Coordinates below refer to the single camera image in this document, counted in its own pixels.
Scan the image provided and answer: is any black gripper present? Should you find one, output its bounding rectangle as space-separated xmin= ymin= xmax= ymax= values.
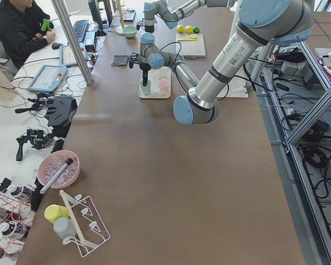
xmin=129 ymin=52 xmax=151 ymax=85
xmin=136 ymin=18 xmax=155 ymax=33

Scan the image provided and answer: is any green cup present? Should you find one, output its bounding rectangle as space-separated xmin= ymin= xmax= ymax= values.
xmin=140 ymin=79 xmax=151 ymax=96

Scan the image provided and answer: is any pink cup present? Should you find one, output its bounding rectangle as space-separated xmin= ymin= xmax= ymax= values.
xmin=158 ymin=79 xmax=170 ymax=95

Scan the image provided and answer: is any cream white cup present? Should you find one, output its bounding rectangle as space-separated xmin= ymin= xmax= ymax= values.
xmin=158 ymin=67 xmax=168 ymax=80

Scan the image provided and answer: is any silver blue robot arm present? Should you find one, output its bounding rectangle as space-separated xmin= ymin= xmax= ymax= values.
xmin=136 ymin=0 xmax=236 ymax=33
xmin=129 ymin=0 xmax=314 ymax=125

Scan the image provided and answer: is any beige plastic tray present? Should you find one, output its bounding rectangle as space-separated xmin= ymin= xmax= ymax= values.
xmin=138 ymin=66 xmax=172 ymax=99

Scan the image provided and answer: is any mint green bowl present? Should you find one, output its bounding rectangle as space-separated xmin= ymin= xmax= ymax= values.
xmin=122 ymin=25 xmax=137 ymax=39

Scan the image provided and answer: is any dark grey folded cloth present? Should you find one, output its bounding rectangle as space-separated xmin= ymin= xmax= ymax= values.
xmin=111 ymin=55 xmax=129 ymax=66

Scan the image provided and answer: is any yellow lemon left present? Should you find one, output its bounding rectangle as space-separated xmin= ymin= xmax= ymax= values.
xmin=184 ymin=25 xmax=194 ymax=34

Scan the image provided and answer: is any green lime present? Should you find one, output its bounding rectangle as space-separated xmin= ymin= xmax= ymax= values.
xmin=193 ymin=26 xmax=200 ymax=34

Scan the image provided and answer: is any wooden cutting board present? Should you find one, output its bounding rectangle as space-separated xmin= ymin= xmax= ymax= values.
xmin=175 ymin=34 xmax=206 ymax=58

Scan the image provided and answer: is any black monitor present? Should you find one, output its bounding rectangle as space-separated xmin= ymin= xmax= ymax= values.
xmin=88 ymin=0 xmax=108 ymax=36

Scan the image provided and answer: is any black keyboard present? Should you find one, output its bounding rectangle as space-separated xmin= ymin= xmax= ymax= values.
xmin=73 ymin=19 xmax=89 ymax=43

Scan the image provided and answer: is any computer mouse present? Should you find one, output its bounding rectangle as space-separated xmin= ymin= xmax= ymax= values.
xmin=51 ymin=43 xmax=64 ymax=50

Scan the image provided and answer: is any blue teach pendant tablet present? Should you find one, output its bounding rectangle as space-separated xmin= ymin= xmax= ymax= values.
xmin=27 ymin=65 xmax=67 ymax=93

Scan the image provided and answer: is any metal muddler tool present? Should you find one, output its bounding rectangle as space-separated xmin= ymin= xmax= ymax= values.
xmin=40 ymin=158 xmax=73 ymax=195

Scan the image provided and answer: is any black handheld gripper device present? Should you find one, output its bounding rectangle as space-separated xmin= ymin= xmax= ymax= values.
xmin=15 ymin=129 xmax=53 ymax=161

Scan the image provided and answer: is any person in black jacket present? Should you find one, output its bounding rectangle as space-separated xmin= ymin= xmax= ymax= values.
xmin=0 ymin=0 xmax=56 ymax=68

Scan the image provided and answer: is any pink bowl with ice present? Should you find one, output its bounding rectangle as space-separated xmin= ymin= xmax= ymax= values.
xmin=38 ymin=150 xmax=81 ymax=189

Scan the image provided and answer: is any yellow cup on rack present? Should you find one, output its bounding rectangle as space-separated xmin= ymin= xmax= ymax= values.
xmin=44 ymin=204 xmax=70 ymax=224

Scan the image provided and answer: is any purple label bottle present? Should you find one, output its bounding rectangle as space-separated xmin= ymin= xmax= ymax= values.
xmin=7 ymin=184 xmax=33 ymax=202

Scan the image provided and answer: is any grey cup on rack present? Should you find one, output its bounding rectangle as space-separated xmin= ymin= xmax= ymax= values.
xmin=54 ymin=217 xmax=77 ymax=240

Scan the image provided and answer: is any aluminium frame post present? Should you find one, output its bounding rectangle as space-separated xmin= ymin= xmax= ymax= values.
xmin=51 ymin=0 xmax=93 ymax=85

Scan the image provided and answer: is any white wire cup rack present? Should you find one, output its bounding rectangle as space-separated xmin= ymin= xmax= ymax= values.
xmin=60 ymin=190 xmax=111 ymax=258

